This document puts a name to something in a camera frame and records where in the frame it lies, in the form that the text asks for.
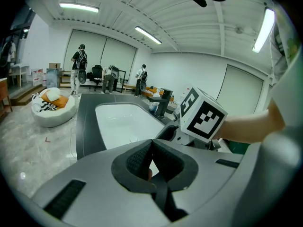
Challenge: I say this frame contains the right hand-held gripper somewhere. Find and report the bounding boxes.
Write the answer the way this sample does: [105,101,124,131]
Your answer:
[155,86,228,151]

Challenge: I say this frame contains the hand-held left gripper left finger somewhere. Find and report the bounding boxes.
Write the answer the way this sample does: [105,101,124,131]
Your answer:
[32,138,171,225]

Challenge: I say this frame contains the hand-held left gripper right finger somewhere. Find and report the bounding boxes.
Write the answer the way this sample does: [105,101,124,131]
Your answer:
[151,139,244,213]

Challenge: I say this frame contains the person's right forearm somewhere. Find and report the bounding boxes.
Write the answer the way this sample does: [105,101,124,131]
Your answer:
[217,98,286,144]

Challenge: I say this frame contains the gray storage basket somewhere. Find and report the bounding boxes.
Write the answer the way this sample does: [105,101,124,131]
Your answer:
[166,100,178,114]

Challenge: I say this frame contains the black faucet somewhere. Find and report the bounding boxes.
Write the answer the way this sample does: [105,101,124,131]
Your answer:
[147,88,174,120]

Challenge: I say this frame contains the white sink basin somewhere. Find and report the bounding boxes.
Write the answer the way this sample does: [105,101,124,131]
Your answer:
[95,103,166,150]

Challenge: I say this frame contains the orange sofa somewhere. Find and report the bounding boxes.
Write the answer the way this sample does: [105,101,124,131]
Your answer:
[142,86,175,103]

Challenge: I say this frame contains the person's gray trousers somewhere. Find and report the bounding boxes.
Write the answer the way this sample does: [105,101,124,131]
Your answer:
[233,126,303,227]

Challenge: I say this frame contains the white round pouf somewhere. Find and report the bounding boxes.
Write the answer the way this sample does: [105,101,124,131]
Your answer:
[31,87,76,128]

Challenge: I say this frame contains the white roller blind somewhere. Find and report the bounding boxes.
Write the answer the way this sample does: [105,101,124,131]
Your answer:
[216,64,265,114]
[63,29,107,87]
[100,38,138,87]

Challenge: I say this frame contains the orange cushion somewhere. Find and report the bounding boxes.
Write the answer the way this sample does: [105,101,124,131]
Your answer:
[48,95,69,109]

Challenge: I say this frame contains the black office chair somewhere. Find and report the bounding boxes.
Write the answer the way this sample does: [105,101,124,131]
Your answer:
[91,64,103,92]

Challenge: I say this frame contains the striped black white blanket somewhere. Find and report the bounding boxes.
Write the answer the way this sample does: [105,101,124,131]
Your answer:
[31,93,57,113]

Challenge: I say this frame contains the ceiling tube light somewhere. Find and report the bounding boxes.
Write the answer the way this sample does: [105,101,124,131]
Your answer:
[252,7,276,54]
[134,26,162,44]
[59,2,99,13]

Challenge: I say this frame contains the white cushion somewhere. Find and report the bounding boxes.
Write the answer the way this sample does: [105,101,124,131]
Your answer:
[40,87,62,101]

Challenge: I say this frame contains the wooden step platform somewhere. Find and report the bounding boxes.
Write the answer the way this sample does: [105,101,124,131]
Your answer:
[10,84,47,106]

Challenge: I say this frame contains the gray metal cabinet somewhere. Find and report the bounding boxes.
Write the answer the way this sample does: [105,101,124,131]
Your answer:
[46,67,62,88]

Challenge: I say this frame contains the person's white printed shirt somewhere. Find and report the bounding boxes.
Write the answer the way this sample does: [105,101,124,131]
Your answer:
[267,0,303,137]

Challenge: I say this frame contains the white carton red print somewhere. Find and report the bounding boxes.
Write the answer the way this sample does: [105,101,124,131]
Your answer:
[30,68,47,87]

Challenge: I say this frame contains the wooden side cabinet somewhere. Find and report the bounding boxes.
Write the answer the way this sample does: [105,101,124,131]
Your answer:
[0,78,13,118]

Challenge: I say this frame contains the white table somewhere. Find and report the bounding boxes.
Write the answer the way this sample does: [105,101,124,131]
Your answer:
[9,64,31,87]

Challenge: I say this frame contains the white cable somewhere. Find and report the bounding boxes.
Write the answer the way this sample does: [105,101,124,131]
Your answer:
[68,126,73,161]

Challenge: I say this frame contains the black rectangular frame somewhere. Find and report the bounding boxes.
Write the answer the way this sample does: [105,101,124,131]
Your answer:
[113,69,127,94]

